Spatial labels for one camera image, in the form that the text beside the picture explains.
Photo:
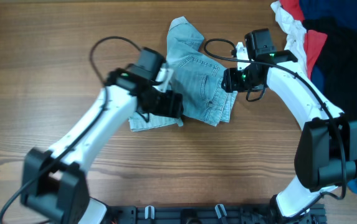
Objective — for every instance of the light blue denim shorts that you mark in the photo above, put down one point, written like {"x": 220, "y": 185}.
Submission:
{"x": 197, "y": 77}

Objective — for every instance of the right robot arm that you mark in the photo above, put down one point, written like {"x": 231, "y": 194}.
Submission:
{"x": 326, "y": 156}

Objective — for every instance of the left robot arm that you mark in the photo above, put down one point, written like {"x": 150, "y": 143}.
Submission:
{"x": 54, "y": 182}

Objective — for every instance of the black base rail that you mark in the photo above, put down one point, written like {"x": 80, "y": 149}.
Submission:
{"x": 244, "y": 214}

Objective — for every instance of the white shirt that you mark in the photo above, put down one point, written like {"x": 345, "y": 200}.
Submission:
{"x": 295, "y": 33}

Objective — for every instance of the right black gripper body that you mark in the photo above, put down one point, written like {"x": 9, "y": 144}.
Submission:
{"x": 230, "y": 80}

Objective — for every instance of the red garment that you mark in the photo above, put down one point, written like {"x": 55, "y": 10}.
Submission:
{"x": 314, "y": 41}

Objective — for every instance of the right grey rail clip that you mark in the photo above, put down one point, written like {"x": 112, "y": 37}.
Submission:
{"x": 221, "y": 213}

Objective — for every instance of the dark blue garment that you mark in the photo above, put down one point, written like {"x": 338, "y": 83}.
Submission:
{"x": 343, "y": 12}

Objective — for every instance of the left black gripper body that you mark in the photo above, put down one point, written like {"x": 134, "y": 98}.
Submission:
{"x": 172, "y": 105}

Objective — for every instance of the grey rail clip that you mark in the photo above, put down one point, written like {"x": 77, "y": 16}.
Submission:
{"x": 221, "y": 213}
{"x": 150, "y": 214}

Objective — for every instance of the left grey rail clip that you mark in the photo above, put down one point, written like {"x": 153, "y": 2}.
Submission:
{"x": 150, "y": 214}

